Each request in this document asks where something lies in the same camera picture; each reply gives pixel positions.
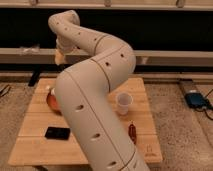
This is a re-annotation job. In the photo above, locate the black table leg stand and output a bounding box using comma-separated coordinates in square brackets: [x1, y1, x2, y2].
[28, 68, 42, 87]

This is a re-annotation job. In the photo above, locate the black cable right floor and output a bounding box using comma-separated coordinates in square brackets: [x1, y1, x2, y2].
[196, 88, 213, 121]

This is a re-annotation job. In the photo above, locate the clear plastic cup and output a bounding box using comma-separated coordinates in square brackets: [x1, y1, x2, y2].
[116, 92, 133, 115]

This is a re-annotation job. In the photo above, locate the black cable left floor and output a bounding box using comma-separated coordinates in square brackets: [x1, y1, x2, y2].
[0, 83, 12, 98]

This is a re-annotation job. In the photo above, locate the blue device on floor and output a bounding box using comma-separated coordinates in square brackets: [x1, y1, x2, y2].
[184, 93, 206, 108]

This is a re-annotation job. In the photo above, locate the black cable floor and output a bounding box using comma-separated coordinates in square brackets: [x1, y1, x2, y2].
[196, 88, 213, 121]
[0, 83, 12, 98]

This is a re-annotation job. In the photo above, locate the red bowl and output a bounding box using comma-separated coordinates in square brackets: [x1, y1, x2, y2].
[46, 87, 60, 112]

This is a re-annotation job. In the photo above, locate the clear plastic wrap on rail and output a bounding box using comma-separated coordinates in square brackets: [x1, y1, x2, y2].
[20, 46, 40, 55]

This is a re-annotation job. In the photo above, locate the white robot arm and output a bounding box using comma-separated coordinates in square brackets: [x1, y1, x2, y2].
[48, 10, 150, 171]

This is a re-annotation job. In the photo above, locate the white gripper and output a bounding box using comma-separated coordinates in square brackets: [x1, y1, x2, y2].
[56, 37, 75, 54]

